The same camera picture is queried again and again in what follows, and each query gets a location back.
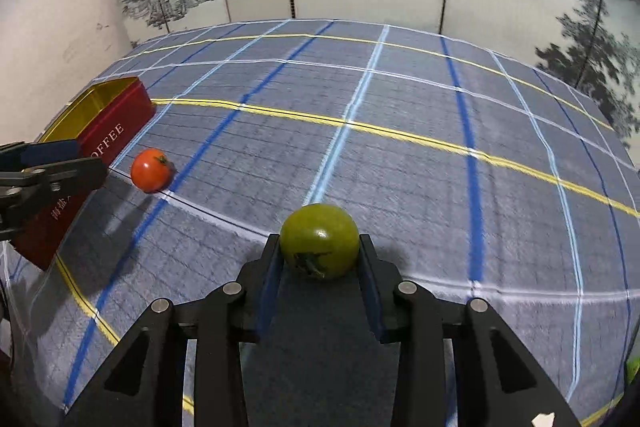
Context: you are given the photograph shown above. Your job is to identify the green tomato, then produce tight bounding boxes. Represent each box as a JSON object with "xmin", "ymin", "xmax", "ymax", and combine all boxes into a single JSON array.
[{"xmin": 279, "ymin": 203, "xmax": 361, "ymax": 281}]

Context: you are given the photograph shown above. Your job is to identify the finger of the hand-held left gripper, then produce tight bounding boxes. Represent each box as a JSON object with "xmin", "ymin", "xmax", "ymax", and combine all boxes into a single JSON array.
[
  {"xmin": 0, "ymin": 141, "xmax": 81, "ymax": 172},
  {"xmin": 0, "ymin": 157, "xmax": 108, "ymax": 240}
]

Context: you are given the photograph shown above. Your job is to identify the red tin box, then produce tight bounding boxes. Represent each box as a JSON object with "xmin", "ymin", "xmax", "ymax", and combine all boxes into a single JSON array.
[{"xmin": 10, "ymin": 77, "xmax": 155, "ymax": 271}]

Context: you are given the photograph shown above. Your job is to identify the red tomato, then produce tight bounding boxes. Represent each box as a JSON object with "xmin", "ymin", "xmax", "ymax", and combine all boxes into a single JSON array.
[{"xmin": 130, "ymin": 148, "xmax": 173, "ymax": 192}]

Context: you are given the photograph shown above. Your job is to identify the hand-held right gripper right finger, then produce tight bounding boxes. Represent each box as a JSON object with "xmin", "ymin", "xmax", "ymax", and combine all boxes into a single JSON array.
[{"xmin": 357, "ymin": 234, "xmax": 583, "ymax": 427}]

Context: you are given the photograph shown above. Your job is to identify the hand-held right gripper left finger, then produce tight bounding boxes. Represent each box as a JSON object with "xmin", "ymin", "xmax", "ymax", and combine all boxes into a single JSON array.
[{"xmin": 62, "ymin": 234, "xmax": 283, "ymax": 427}]

